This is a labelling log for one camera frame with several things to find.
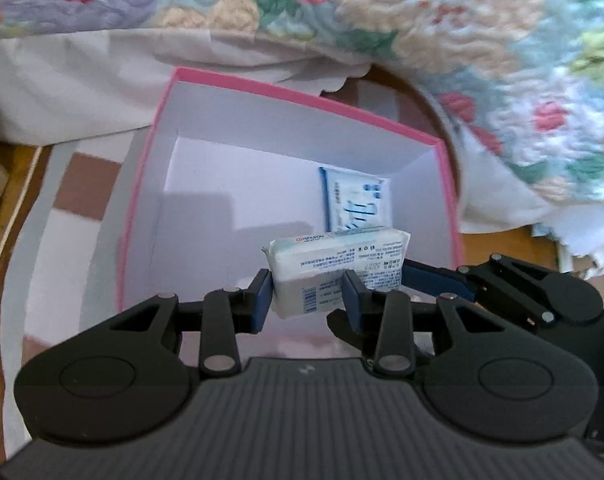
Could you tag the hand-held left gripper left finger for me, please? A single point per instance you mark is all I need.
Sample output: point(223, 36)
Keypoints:
point(262, 302)

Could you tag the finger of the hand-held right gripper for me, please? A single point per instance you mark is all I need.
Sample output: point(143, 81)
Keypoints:
point(339, 325)
point(431, 277)

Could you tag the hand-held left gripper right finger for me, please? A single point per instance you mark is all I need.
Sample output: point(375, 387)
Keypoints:
point(351, 302)

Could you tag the white tissue packet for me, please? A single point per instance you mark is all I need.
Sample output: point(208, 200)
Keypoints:
point(332, 255)

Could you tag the pink cardboard box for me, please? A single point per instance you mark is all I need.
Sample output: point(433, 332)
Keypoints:
point(222, 185)

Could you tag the blue and white wipes packet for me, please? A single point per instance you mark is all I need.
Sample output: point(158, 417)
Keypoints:
point(357, 200)

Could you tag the floral quilt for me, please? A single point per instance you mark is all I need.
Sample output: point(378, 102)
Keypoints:
point(431, 35)

